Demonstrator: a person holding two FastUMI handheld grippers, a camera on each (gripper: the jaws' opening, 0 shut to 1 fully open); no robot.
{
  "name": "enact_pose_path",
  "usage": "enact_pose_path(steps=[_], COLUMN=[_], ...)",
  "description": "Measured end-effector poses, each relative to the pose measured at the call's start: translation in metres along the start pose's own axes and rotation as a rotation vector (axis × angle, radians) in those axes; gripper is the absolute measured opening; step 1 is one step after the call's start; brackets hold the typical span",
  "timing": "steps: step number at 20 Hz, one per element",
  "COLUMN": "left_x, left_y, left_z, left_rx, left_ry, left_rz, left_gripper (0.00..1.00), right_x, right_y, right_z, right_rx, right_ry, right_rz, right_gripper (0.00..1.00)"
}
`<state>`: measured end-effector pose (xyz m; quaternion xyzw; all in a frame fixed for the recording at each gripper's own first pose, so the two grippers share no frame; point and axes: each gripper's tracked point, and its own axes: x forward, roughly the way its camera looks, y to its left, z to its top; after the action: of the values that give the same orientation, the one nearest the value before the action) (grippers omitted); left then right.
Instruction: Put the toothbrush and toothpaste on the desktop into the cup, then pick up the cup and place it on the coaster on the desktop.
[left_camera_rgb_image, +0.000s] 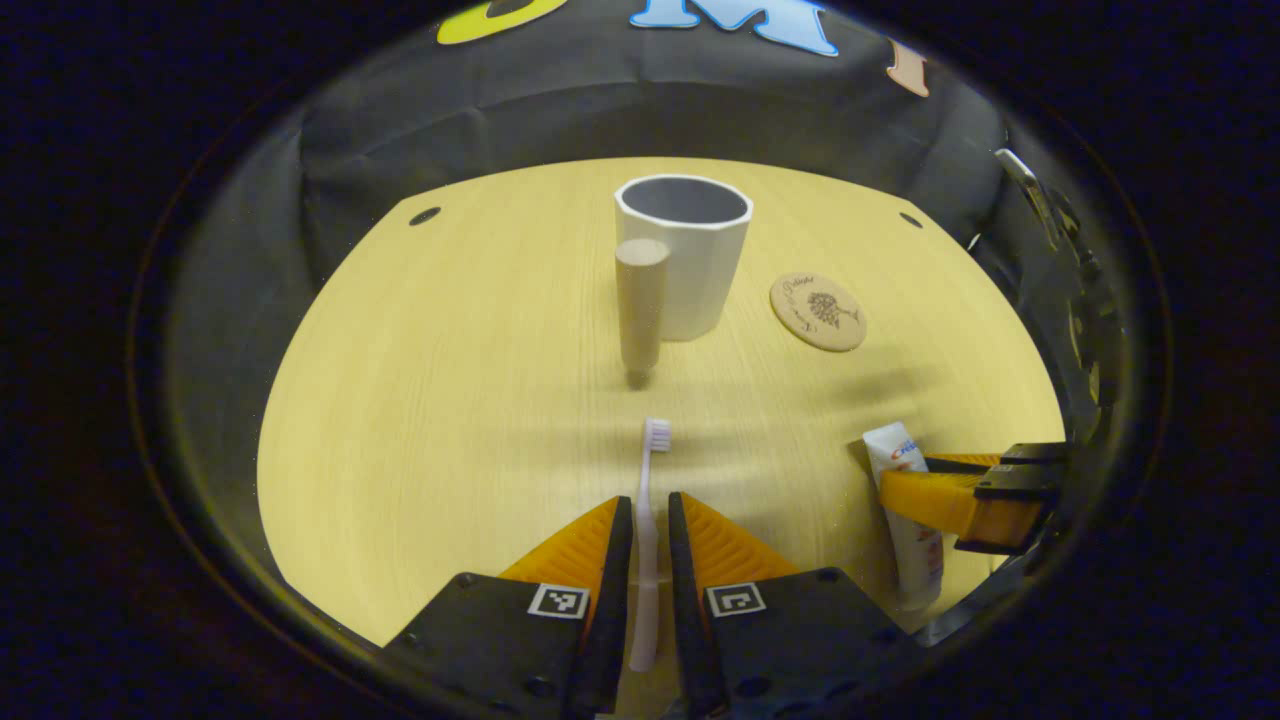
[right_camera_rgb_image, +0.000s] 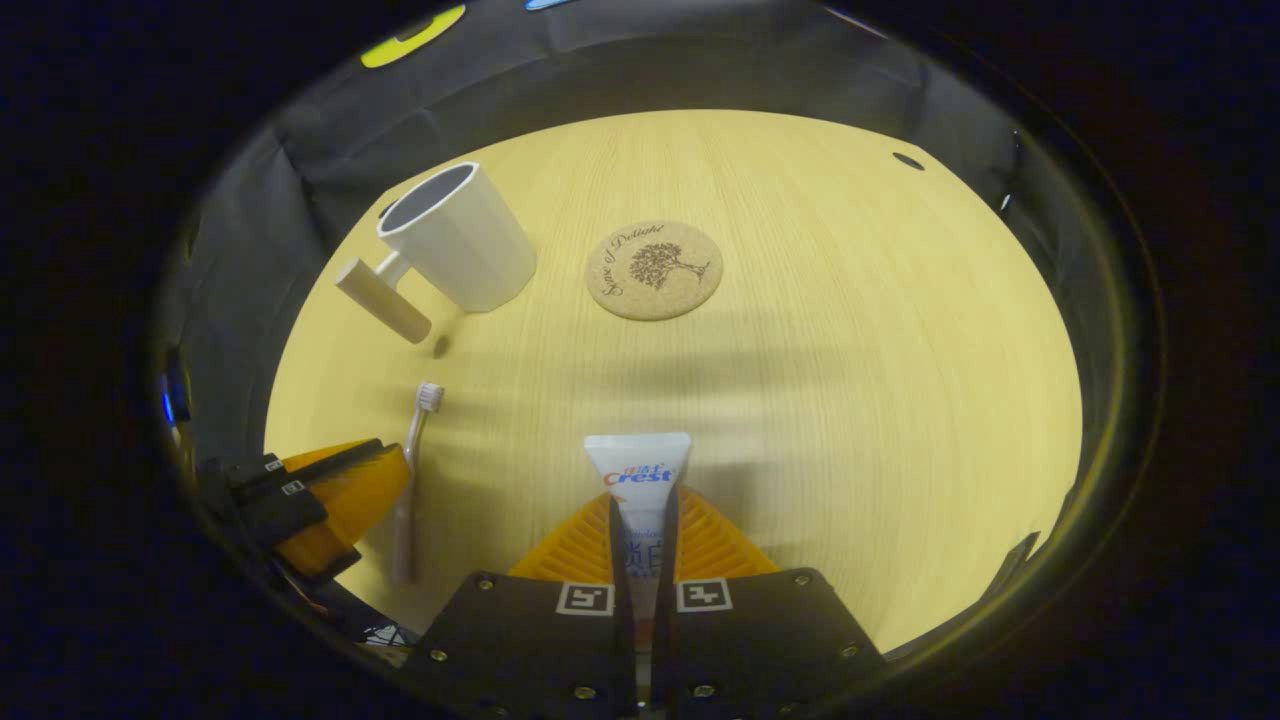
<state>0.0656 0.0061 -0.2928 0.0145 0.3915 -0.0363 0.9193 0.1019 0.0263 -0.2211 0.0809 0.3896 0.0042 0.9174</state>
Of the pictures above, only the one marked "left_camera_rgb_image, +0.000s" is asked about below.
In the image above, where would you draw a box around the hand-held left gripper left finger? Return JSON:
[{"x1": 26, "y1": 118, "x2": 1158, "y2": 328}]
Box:
[{"x1": 383, "y1": 495, "x2": 634, "y2": 720}]

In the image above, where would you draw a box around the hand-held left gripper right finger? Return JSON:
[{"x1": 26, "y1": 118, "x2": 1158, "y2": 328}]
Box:
[{"x1": 668, "y1": 491, "x2": 926, "y2": 720}]

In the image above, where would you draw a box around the white toothpaste tube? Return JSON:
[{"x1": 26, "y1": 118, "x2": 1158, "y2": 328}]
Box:
[{"x1": 862, "y1": 421, "x2": 946, "y2": 611}]

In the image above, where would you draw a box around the white toothbrush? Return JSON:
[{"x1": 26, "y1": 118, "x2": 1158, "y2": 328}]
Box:
[{"x1": 628, "y1": 417, "x2": 673, "y2": 673}]

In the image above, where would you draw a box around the round wooden coaster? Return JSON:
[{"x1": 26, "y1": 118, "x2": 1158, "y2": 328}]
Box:
[{"x1": 769, "y1": 272, "x2": 868, "y2": 353}]

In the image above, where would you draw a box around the white cup with wooden handle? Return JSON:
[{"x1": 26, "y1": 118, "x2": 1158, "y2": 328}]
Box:
[{"x1": 614, "y1": 174, "x2": 753, "y2": 391}]

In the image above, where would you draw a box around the black backdrop cloth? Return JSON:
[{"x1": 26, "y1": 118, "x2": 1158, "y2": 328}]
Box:
[{"x1": 165, "y1": 0, "x2": 1016, "y2": 601}]

